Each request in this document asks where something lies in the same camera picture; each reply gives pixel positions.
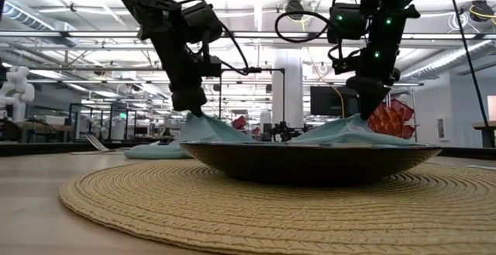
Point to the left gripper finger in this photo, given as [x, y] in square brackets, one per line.
[182, 98]
[198, 98]

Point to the small black robot arm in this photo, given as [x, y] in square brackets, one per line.
[284, 131]

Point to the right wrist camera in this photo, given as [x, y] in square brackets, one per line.
[346, 62]

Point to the patterned ceramic plate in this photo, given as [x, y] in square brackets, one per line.
[310, 166]

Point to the black cage frame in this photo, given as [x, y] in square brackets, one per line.
[73, 121]

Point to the silver knife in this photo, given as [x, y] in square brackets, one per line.
[482, 166]

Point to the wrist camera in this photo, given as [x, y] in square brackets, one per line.
[346, 62]
[212, 67]

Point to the black gantry frame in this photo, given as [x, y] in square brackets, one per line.
[267, 69]

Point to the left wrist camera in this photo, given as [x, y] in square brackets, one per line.
[212, 67]

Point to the silver fork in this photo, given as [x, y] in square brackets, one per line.
[95, 143]

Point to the black monitor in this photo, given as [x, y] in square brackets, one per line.
[329, 102]

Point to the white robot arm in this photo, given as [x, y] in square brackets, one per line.
[17, 88]

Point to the light blue cloth napkin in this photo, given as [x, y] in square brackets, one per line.
[217, 133]

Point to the dark desk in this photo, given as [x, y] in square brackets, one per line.
[486, 125]

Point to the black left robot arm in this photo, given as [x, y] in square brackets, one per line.
[155, 7]

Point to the white building column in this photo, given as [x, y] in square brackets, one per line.
[288, 92]

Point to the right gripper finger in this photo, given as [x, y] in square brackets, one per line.
[358, 92]
[377, 90]

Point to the orange faceted plastic cup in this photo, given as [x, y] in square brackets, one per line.
[381, 125]

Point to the wooden-top workbench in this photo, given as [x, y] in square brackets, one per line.
[38, 125]

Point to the round woven straw placemat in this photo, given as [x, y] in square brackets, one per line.
[248, 220]

